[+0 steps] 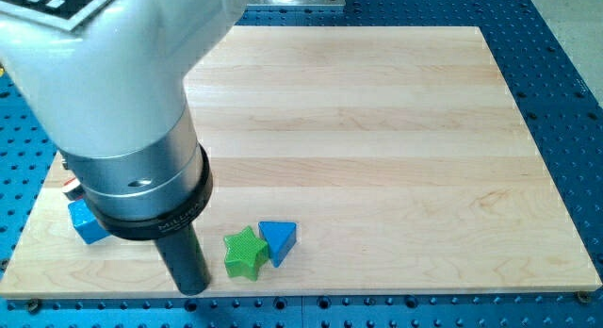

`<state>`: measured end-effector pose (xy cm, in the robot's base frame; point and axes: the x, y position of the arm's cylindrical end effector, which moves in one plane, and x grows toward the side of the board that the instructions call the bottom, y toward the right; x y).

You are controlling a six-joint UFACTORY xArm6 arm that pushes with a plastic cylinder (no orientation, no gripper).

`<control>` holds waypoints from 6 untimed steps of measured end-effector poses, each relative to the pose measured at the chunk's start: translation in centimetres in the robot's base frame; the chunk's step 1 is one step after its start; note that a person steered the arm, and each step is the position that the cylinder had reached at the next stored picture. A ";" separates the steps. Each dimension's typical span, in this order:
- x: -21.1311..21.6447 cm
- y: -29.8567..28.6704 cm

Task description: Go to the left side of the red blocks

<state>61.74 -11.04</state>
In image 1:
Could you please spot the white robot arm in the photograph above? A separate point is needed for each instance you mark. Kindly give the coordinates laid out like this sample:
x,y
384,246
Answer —
x,y
105,80

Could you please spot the blue triangle block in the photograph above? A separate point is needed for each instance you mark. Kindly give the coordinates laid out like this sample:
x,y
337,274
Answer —
x,y
281,237

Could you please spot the green star block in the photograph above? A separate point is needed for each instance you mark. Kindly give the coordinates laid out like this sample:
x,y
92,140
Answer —
x,y
245,254

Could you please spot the black cylindrical end effector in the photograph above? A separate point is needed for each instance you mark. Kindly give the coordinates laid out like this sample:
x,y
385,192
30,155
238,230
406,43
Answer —
x,y
172,233

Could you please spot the blue cube block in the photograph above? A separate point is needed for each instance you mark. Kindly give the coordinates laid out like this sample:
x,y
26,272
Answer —
x,y
85,224

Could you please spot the red block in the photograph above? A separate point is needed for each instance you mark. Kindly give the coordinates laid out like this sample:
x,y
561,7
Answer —
x,y
72,189

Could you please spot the black white fiducial tag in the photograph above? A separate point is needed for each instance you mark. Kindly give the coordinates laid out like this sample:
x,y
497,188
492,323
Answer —
x,y
61,14

